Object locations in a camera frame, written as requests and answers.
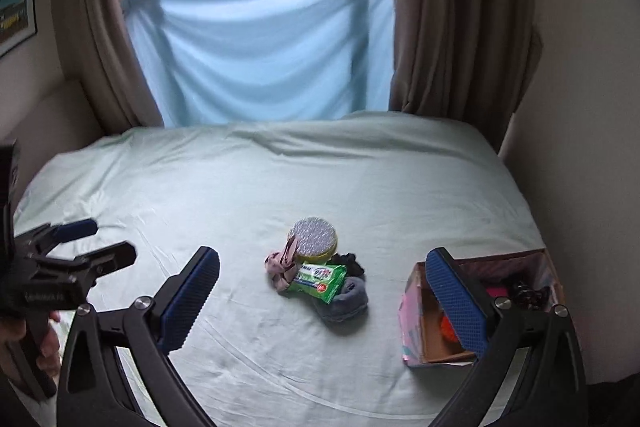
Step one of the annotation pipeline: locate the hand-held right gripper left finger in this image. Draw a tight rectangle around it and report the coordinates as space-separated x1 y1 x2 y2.
56 246 221 427

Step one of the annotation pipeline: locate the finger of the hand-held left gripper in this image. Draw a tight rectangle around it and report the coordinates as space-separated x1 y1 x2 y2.
34 242 137 281
15 218 99 259

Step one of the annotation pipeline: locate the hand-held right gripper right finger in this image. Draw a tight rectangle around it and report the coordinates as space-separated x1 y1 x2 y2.
425 247 587 427

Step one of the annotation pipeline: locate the pink printed cardboard box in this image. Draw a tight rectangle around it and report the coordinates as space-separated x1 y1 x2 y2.
398 248 566 367

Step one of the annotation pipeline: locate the pink fabric scrunchie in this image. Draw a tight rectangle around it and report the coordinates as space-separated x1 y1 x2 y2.
264 237 302 294

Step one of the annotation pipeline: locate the grey fuzzy sock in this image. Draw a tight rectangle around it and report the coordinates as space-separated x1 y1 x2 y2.
311 276 370 327

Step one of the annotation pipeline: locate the black fabric scrunchie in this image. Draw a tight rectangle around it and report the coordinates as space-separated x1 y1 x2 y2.
330 252 367 284

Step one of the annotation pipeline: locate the green wet wipes pack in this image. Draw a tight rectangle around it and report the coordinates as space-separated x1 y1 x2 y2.
287 261 347 305

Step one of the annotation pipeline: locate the round glitter lid tin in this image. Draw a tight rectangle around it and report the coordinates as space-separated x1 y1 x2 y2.
287 217 338 264

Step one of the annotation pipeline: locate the person's left hand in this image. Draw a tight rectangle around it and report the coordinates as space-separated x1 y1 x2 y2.
0 309 63 378

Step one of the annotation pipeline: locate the orange spiky ball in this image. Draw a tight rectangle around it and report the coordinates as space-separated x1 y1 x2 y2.
439 311 459 344

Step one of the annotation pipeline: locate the dark patterned cloth item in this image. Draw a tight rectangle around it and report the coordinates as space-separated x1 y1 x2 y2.
509 279 552 309

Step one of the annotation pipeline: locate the beige padded headboard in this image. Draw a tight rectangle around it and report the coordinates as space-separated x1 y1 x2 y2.
0 79 102 208

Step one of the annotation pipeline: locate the beige curtain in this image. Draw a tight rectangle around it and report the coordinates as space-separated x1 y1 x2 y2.
51 0 167 135
387 0 544 154

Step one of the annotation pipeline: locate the light blue hanging cloth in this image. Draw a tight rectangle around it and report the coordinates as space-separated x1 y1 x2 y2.
122 0 396 128

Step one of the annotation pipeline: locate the framed wall poster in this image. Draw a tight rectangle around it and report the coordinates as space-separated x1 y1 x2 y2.
0 0 39 58

